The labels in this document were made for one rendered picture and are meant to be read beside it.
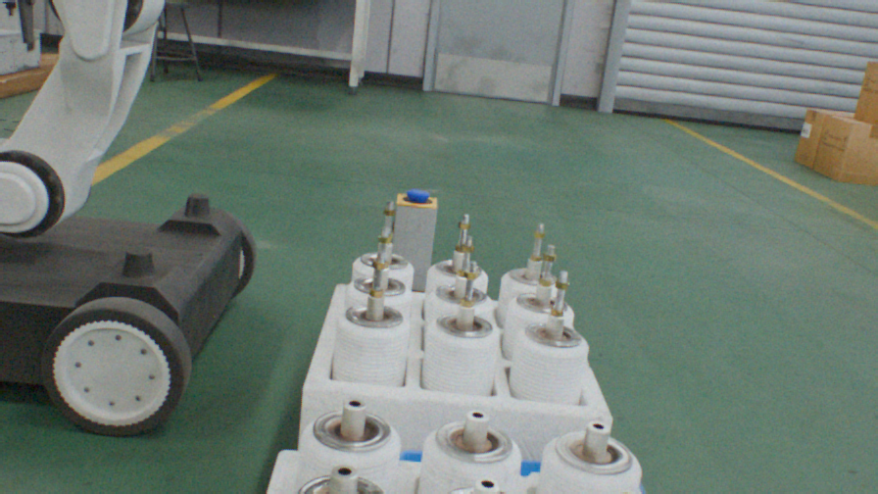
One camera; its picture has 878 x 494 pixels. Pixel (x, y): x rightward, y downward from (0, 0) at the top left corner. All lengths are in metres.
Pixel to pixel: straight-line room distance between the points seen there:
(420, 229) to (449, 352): 0.42
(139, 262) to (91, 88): 0.28
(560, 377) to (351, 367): 0.27
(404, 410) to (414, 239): 0.46
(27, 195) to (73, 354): 0.28
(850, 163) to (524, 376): 3.74
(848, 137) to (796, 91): 2.07
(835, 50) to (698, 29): 1.02
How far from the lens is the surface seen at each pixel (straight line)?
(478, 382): 1.09
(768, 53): 6.59
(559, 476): 0.83
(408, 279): 1.30
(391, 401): 1.06
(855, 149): 4.71
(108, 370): 1.29
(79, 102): 1.43
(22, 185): 1.44
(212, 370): 1.51
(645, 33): 6.30
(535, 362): 1.09
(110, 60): 1.37
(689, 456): 1.45
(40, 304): 1.34
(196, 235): 1.59
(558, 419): 1.08
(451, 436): 0.84
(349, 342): 1.07
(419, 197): 1.45
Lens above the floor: 0.66
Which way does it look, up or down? 16 degrees down
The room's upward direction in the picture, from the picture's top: 7 degrees clockwise
